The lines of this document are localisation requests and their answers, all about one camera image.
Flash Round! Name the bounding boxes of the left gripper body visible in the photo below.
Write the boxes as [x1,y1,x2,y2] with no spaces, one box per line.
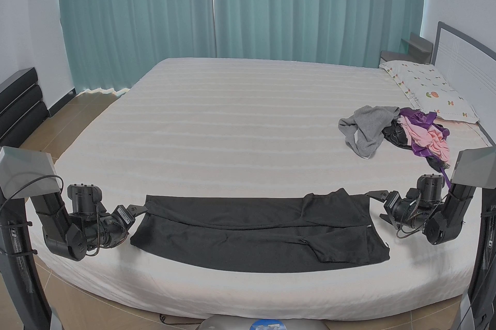
[102,205,135,245]

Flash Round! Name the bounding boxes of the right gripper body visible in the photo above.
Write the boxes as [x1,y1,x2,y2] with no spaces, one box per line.
[384,190,419,230]

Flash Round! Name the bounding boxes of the black T-shirt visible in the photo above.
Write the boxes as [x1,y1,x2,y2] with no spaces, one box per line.
[130,188,391,273]

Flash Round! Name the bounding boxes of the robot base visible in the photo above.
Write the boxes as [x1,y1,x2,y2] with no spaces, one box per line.
[196,312,324,330]

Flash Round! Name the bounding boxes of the bed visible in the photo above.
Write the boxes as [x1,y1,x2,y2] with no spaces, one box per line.
[29,21,496,321]

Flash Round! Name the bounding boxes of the grey garment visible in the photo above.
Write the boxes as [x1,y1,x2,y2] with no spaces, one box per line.
[338,105,400,159]

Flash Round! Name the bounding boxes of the white printed pillow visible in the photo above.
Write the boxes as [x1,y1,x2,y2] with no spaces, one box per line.
[379,60,480,124]

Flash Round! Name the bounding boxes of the grey bedside table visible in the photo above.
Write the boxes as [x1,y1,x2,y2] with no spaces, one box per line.
[380,32,433,65]

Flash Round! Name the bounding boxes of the black chest of drawers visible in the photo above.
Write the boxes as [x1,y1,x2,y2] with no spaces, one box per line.
[0,67,51,145]

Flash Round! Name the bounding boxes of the black cable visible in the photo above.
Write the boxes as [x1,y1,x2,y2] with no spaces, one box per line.
[0,175,64,205]
[159,315,206,323]
[394,226,425,241]

